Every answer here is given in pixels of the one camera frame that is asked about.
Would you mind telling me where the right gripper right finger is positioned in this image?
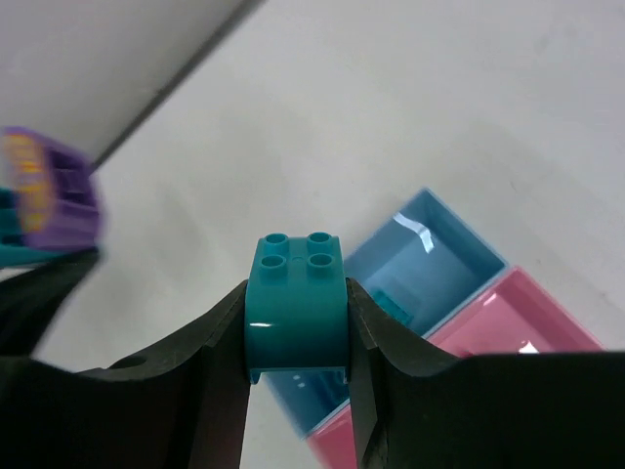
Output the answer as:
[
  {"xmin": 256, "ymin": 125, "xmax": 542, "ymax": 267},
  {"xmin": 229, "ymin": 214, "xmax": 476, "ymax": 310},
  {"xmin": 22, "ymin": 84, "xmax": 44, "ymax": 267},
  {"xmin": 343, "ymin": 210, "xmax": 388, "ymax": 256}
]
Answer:
[{"xmin": 347, "ymin": 280, "xmax": 624, "ymax": 468}]

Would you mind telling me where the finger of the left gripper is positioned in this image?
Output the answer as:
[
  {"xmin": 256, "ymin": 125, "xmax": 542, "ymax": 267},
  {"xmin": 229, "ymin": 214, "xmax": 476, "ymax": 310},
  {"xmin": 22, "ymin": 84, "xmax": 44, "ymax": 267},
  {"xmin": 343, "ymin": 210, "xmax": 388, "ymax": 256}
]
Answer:
[{"xmin": 1, "ymin": 247, "xmax": 101, "ymax": 357}]

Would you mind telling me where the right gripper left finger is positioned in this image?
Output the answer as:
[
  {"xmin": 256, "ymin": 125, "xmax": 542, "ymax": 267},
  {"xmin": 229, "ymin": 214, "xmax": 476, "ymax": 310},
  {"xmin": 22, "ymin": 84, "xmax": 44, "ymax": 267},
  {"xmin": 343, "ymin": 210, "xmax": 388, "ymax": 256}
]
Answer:
[{"xmin": 1, "ymin": 285, "xmax": 250, "ymax": 468}]

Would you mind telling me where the purple printed lego piece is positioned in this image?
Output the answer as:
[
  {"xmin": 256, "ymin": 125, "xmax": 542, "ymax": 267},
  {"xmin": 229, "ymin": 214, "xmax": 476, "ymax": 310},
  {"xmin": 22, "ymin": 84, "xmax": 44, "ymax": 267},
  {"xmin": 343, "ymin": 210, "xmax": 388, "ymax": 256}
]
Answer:
[{"xmin": 1, "ymin": 126, "xmax": 103, "ymax": 251}]

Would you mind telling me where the teal curved lego brick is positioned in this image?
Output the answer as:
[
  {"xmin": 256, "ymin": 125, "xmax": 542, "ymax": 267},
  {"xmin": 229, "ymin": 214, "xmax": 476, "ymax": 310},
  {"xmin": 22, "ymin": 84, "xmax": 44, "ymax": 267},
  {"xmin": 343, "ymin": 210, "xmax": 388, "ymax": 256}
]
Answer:
[{"xmin": 244, "ymin": 232, "xmax": 350, "ymax": 384}]

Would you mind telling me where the large pink bin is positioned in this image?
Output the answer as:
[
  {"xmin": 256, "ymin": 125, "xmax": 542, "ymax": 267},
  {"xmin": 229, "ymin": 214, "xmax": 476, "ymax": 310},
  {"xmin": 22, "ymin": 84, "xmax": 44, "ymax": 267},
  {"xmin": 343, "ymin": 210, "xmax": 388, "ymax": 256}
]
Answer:
[{"xmin": 307, "ymin": 267, "xmax": 604, "ymax": 469}]

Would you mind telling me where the left light blue bin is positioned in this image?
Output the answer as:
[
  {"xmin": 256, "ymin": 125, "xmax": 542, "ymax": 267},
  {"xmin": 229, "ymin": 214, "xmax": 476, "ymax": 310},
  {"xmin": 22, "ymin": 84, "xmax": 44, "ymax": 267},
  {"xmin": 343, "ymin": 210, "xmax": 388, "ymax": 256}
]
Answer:
[{"xmin": 265, "ymin": 189, "xmax": 507, "ymax": 438}]

